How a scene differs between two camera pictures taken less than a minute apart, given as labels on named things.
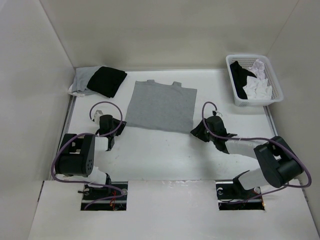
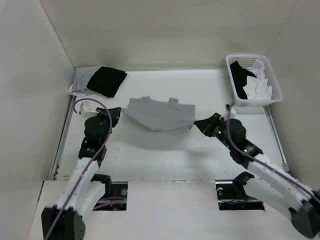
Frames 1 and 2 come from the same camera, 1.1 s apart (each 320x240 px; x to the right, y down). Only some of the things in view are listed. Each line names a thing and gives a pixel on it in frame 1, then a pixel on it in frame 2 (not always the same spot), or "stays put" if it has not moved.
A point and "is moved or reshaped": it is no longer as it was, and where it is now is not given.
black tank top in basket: [239, 75] stays put
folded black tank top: [107, 81] stays put
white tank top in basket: [258, 88] stays put
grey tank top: [162, 107] is moved or reshaped
